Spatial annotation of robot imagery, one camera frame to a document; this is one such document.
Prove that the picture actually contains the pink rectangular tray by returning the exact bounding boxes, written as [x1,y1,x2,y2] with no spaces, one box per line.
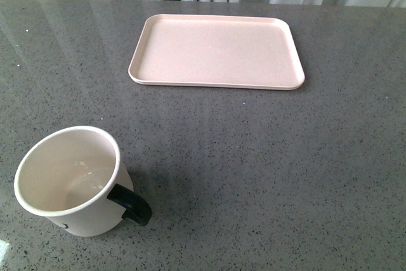
[128,14,305,90]

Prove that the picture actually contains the white smiley mug black handle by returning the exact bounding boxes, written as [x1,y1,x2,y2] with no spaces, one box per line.
[14,126,153,237]

